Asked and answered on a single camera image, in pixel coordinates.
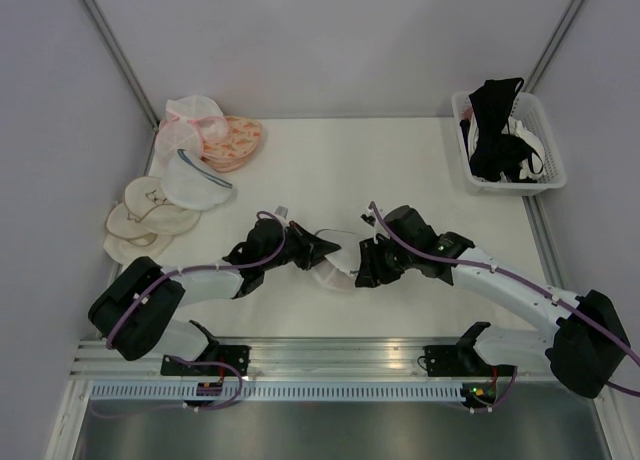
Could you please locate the orange patterned laundry bag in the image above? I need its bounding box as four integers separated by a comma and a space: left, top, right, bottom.
201, 116, 263, 173

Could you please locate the pink trimmed mesh bag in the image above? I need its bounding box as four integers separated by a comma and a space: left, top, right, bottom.
154, 121, 203, 167

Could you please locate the white mesh bag blue trim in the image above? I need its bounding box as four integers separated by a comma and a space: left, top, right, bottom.
160, 149, 234, 212

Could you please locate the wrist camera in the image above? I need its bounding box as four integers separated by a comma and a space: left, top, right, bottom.
273, 206, 289, 226
360, 207, 385, 244

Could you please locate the beige laundry bag bottom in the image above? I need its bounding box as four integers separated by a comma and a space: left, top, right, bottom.
103, 234, 173, 266

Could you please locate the white mesh bag blue zipper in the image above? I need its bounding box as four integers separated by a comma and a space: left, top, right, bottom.
310, 229, 364, 292

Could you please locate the white bra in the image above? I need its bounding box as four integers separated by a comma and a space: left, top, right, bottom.
506, 117, 546, 183

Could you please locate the purple cable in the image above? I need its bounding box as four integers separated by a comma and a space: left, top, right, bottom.
367, 200, 640, 396
105, 210, 289, 351

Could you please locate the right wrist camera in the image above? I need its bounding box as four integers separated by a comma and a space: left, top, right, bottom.
360, 207, 385, 244

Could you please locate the white slotted cable duct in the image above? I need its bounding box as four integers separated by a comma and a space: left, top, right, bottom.
90, 381, 464, 403

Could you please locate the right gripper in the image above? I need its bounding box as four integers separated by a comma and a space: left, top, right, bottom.
355, 233, 417, 288

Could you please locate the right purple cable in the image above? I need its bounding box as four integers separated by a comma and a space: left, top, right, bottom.
367, 200, 640, 396

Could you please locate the beige laundry bag middle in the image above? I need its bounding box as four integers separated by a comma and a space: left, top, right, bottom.
106, 203, 201, 241

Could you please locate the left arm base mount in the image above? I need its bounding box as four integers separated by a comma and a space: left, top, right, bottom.
160, 344, 251, 377

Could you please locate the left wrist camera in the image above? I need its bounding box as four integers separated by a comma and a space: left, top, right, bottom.
273, 206, 289, 226

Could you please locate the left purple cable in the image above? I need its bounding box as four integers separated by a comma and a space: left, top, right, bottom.
105, 210, 289, 351

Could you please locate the pink mesh bag top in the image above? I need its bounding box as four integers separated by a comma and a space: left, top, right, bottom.
165, 95, 227, 128

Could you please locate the right aluminium frame post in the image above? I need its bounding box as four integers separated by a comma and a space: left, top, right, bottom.
523, 0, 588, 93

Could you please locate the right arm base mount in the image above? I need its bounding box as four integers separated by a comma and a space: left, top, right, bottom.
416, 345, 482, 377

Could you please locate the white plastic basket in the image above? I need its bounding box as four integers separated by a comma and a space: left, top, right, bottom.
451, 91, 567, 197

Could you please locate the beige laundry bag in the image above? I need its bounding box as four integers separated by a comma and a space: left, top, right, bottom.
123, 176, 170, 219
103, 234, 173, 266
106, 203, 201, 241

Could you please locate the aluminium rail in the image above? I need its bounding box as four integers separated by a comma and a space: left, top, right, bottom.
69, 335, 616, 379

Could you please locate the beige laundry bag top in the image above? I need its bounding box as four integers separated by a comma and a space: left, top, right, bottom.
123, 176, 170, 219

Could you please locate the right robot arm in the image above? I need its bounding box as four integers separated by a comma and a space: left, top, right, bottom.
355, 204, 639, 399

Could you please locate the aluminium frame post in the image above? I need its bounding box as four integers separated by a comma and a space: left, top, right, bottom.
78, 0, 160, 131
523, 0, 588, 93

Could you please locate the left aluminium frame post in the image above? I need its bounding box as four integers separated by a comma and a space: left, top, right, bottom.
78, 0, 160, 131

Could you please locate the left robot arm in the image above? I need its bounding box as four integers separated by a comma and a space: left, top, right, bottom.
88, 217, 341, 361

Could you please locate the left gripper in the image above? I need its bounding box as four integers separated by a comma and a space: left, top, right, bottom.
262, 221, 341, 271

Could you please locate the black bra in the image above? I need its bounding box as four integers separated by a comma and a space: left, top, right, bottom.
469, 77, 527, 182

